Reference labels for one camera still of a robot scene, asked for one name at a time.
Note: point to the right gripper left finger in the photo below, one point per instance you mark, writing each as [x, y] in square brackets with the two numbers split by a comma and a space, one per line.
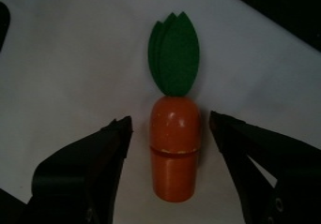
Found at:
[84, 171]

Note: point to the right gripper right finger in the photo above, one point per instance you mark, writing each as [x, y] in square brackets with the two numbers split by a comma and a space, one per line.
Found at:
[268, 152]

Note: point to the orange toy carrot green leaves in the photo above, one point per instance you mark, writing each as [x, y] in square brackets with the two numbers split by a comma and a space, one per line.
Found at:
[174, 146]

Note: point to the white plastic cutting board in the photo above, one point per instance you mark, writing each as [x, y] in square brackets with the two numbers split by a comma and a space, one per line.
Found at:
[76, 77]

